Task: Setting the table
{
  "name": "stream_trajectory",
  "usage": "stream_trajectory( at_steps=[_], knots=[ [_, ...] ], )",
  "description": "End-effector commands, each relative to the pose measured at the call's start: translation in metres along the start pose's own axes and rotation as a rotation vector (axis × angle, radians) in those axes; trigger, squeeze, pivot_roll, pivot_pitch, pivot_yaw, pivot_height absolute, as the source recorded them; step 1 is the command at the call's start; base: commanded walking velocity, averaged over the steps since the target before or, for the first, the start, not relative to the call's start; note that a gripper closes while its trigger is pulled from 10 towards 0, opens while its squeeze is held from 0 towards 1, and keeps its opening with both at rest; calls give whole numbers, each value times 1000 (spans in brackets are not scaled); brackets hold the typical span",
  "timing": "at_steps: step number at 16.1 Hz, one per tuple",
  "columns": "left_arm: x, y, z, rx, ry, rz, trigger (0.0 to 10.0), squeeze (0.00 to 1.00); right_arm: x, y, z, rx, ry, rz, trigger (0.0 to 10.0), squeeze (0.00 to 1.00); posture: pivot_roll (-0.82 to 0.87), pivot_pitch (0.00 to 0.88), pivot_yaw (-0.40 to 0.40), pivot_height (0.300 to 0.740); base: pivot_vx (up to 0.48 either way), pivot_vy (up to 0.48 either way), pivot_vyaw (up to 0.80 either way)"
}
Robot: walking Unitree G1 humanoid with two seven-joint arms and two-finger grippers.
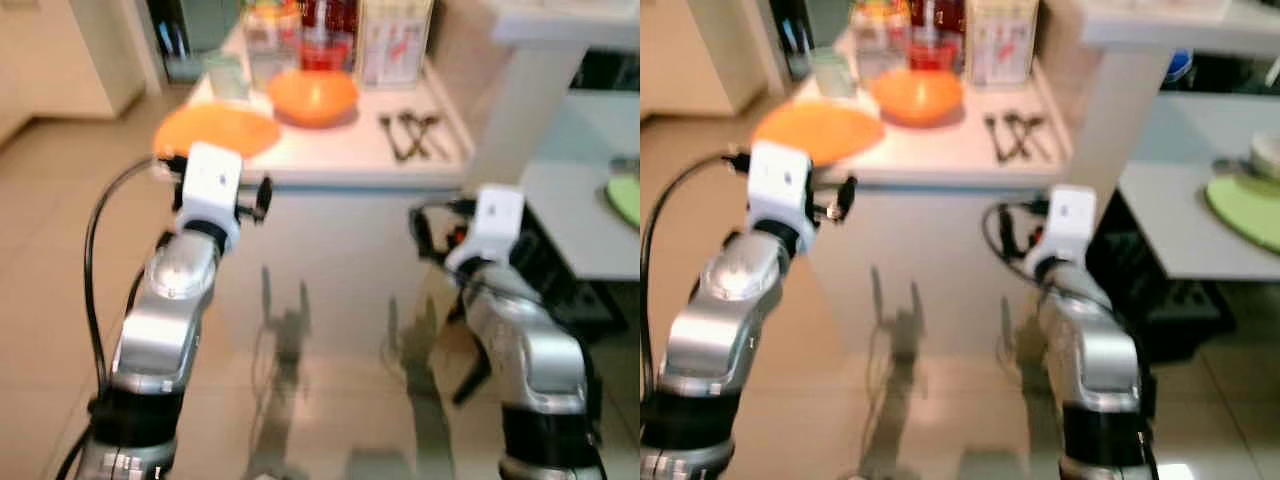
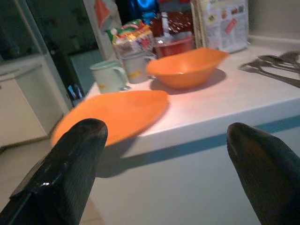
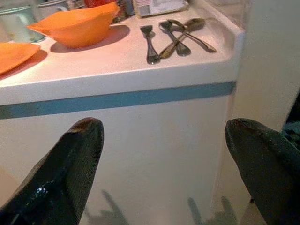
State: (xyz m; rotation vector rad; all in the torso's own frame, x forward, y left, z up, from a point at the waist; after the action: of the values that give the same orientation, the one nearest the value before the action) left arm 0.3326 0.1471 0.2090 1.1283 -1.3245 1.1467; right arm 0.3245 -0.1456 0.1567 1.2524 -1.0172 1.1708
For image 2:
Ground beige flat boards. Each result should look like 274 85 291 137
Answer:
190 0 207 49

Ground metal spoon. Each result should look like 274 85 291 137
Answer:
258 55 300 71

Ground white printed paper package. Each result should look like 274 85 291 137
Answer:
200 0 249 53

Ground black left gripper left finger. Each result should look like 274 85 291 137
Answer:
0 118 109 225

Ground dark glass sliding door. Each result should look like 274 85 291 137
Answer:
0 0 104 104

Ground orange white hanging cloth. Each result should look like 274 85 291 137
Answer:
93 0 119 31

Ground metal fork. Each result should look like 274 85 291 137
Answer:
239 62 300 89

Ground small blue white box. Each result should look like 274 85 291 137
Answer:
67 83 83 100

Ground blue shiny packet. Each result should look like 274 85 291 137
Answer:
135 0 161 24

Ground dark red shiny packet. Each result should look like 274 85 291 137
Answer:
150 10 195 38

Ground red plastic container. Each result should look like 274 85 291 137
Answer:
153 35 196 59

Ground white counter with blue stripe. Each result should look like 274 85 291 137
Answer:
70 35 300 225

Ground white low cabinet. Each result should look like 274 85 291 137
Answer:
0 63 71 150

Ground orange plastic bowl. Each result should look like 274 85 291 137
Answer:
145 47 229 90

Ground pale green mug yellow print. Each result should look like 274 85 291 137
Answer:
90 60 128 94
120 51 155 84

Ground colourful snack packet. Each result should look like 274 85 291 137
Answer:
105 19 155 57

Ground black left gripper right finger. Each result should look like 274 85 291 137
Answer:
226 122 300 225

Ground orange plastic plate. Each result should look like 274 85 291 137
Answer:
50 90 170 147

